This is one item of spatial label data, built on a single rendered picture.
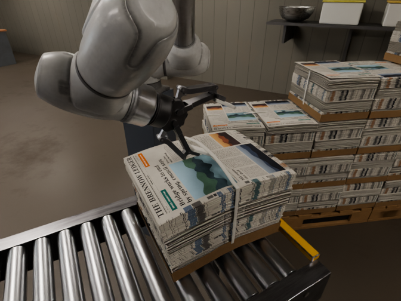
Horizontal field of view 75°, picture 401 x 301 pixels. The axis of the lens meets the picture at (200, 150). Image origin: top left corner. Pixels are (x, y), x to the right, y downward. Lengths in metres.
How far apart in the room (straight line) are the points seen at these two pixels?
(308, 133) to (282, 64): 3.00
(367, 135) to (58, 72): 1.61
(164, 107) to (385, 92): 1.35
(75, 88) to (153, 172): 0.31
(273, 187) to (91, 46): 0.52
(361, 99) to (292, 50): 2.88
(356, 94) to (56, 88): 1.41
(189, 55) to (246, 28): 3.40
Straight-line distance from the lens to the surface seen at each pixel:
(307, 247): 0.84
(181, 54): 1.20
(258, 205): 0.72
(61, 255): 0.89
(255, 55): 4.57
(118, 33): 0.36
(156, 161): 0.73
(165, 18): 0.37
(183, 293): 0.74
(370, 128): 1.77
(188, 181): 0.65
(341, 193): 1.95
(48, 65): 0.50
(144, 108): 0.53
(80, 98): 0.48
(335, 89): 1.51
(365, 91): 1.63
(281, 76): 4.52
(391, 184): 2.15
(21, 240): 0.98
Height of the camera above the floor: 1.43
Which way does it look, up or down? 31 degrees down
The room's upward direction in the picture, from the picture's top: straight up
